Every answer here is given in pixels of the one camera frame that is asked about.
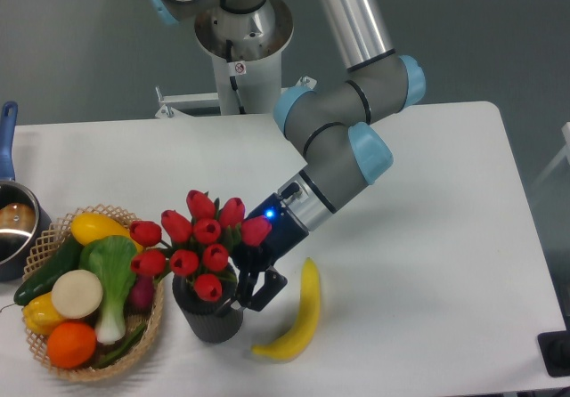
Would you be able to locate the white metal base bracket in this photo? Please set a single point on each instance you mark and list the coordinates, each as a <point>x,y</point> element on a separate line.
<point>195,105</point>

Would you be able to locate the yellow banana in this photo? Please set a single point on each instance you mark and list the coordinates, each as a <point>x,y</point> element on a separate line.
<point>288,346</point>

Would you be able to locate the red tulip bouquet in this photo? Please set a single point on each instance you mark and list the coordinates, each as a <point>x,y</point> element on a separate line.
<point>198,249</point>

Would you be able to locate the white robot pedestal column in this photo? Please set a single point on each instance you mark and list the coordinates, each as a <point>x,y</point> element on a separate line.
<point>247,87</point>

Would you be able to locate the green cucumber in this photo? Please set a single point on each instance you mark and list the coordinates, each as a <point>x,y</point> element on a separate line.
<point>64,260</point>

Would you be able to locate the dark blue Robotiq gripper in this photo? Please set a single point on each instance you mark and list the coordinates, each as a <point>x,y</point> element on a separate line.
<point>268,233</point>

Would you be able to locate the yellow lemon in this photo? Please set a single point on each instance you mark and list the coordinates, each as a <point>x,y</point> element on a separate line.
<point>40,315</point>

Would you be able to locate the blue handled saucepan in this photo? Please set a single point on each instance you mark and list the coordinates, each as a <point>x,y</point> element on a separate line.
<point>22,217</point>

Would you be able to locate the dark grey ribbed vase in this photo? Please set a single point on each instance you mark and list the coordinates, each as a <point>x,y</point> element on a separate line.
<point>211,322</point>

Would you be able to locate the yellow squash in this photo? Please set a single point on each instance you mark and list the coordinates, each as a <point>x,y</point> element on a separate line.
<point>89,227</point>

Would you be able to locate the green bean pod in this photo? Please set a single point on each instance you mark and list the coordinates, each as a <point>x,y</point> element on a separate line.
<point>116,354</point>

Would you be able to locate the orange fruit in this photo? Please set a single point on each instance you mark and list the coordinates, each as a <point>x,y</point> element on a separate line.
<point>71,344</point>

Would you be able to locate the purple red onion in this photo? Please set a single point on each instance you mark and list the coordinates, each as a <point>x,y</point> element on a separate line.
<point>142,293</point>

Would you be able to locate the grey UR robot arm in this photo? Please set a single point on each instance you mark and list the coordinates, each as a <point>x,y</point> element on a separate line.
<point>332,131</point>

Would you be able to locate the white frame at right edge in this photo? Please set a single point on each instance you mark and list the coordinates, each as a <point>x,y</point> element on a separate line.
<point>557,167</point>

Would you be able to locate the green bok choy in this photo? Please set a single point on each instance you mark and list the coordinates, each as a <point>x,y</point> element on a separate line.
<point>109,259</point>

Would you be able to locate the black device at table edge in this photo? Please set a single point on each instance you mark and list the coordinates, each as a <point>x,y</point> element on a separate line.
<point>554,348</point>

